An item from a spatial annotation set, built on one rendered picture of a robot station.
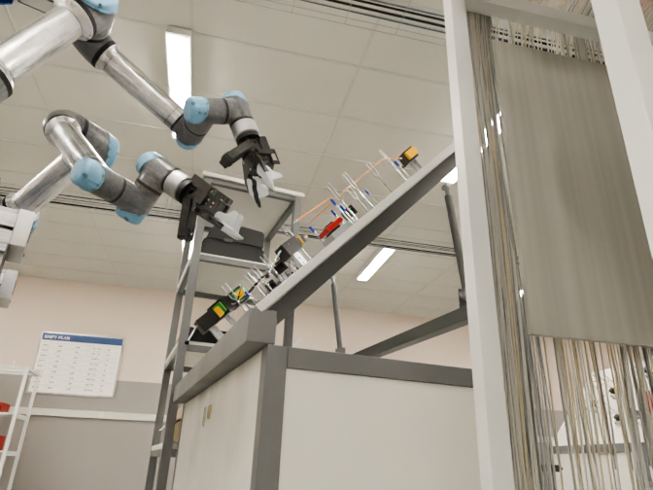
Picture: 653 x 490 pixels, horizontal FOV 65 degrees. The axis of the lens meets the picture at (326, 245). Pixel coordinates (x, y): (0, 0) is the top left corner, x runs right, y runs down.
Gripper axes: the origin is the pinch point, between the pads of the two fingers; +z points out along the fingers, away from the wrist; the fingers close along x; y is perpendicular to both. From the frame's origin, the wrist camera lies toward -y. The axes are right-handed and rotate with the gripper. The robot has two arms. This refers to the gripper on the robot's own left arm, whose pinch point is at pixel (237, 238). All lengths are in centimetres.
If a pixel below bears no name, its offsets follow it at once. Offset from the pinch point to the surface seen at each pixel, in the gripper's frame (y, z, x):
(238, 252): -11, -43, 104
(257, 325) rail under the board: -9.0, 26.2, -27.3
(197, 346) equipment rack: -50, -22, 80
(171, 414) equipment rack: -74, -11, 70
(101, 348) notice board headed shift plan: -308, -363, 622
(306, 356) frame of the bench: -8.7, 36.2, -23.0
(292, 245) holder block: 6.6, 9.9, 8.9
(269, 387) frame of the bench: -16.3, 35.0, -28.0
